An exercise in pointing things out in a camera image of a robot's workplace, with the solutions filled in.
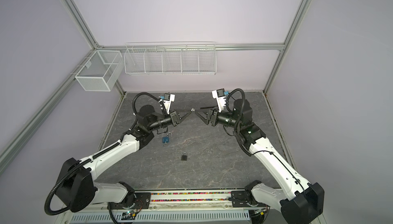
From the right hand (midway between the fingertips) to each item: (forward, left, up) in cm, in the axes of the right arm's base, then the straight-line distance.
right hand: (197, 112), depth 65 cm
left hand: (+2, +3, -5) cm, 6 cm away
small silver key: (+5, +3, -4) cm, 7 cm away
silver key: (+2, +22, -35) cm, 41 cm away
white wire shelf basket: (+53, +3, -8) cm, 54 cm away
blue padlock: (+5, +22, -34) cm, 41 cm away
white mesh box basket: (+42, +67, -11) cm, 80 cm away
